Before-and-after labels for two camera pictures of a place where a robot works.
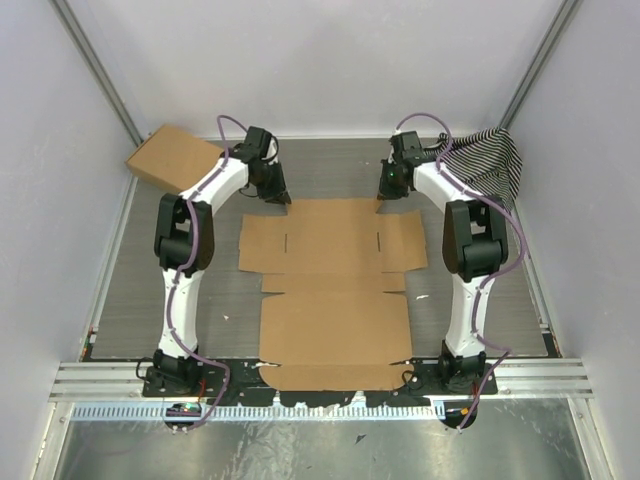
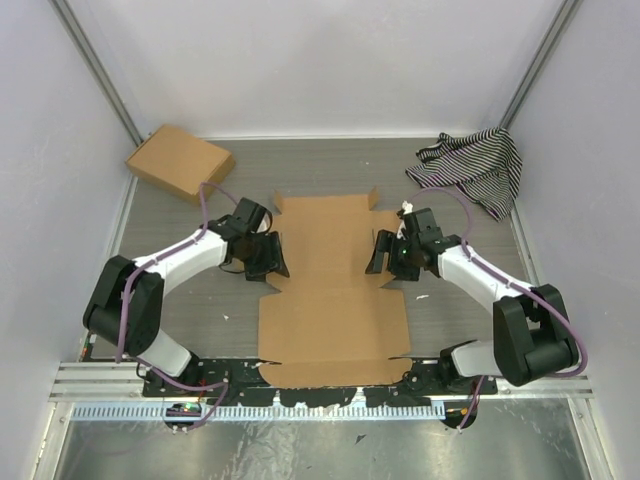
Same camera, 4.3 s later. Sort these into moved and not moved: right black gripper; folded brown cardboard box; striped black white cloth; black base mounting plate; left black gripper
Moved: left black gripper; right black gripper
Not moved: striped black white cloth; black base mounting plate; folded brown cardboard box
